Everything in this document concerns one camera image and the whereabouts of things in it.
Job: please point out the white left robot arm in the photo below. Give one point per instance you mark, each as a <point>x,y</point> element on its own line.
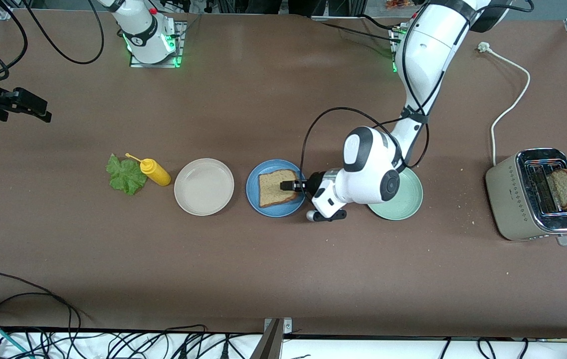
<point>428,55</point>

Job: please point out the green lettuce leaf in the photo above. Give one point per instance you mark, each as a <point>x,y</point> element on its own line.
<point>126,177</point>

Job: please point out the blue plate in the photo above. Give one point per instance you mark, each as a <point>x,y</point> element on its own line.
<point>276,213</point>

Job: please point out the pale green plate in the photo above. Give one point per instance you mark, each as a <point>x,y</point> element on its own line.
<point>410,199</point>

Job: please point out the aluminium profile bracket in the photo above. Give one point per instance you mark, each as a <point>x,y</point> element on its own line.
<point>271,344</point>

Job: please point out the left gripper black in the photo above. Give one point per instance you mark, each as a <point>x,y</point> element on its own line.
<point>311,183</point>

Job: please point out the yellow mustard squeeze bottle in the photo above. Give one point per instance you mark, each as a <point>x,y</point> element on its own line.
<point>156,172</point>

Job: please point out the colourful snack packet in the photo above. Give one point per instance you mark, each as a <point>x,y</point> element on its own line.
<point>403,4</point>

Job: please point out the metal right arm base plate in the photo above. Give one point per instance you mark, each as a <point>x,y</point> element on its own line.
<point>176,60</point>

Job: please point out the beige chrome two-slot toaster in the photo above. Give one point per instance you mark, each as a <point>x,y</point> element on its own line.
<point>510,199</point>

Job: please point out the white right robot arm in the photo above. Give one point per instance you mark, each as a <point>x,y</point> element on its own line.
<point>143,30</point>

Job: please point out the brown toast slice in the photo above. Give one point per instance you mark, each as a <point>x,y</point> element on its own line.
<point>271,189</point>
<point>565,189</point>

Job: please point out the beige plate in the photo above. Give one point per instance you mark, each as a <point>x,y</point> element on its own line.
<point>203,187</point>

